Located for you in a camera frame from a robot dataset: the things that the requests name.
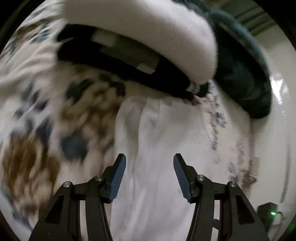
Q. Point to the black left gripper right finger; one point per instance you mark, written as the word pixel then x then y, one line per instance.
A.
pixel 221 206

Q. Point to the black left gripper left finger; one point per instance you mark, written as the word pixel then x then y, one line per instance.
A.
pixel 61 218

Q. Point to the white t-shirt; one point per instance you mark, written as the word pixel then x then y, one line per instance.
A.
pixel 150 131

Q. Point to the white headboard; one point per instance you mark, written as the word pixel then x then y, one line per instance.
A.
pixel 274 136

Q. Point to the floral bedspread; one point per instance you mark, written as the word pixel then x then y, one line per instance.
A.
pixel 58 122

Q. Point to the dark green blanket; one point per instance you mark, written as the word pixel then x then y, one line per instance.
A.
pixel 242 71

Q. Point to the folded black garment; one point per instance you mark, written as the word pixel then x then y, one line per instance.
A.
pixel 126 58

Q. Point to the folded white fleece garment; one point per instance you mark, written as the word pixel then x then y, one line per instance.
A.
pixel 169 28

